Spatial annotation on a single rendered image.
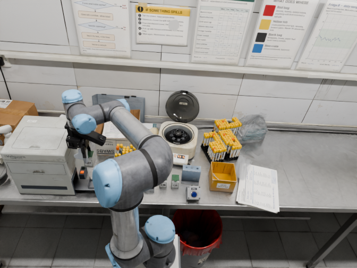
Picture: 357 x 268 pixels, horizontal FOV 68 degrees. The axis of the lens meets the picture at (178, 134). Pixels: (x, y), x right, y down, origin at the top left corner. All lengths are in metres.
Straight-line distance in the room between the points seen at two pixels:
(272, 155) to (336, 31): 0.80
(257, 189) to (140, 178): 0.99
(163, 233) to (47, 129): 0.76
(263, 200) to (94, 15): 1.33
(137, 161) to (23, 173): 0.85
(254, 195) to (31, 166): 1.13
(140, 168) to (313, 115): 1.62
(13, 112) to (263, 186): 1.50
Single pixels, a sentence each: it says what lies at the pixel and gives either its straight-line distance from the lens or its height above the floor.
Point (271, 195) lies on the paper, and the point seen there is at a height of 0.89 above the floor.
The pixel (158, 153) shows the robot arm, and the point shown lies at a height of 1.54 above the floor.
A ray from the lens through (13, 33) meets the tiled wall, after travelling 1.79.
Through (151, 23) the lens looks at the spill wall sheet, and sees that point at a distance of 1.56.
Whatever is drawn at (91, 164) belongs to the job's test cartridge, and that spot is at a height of 1.10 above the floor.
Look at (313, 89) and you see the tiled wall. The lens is 1.98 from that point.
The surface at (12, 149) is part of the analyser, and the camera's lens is 1.39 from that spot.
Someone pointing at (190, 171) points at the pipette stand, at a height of 0.97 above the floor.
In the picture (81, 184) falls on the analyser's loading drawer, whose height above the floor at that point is 0.91.
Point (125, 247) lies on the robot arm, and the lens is 0.97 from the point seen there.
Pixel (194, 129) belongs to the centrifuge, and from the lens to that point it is 1.68.
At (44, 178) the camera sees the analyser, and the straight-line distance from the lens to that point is 1.44.
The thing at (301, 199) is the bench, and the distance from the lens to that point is 1.67.
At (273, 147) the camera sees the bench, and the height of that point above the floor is 0.88.
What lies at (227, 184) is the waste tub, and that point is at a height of 0.94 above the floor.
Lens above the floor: 2.06
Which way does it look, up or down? 41 degrees down
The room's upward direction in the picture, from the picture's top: 7 degrees clockwise
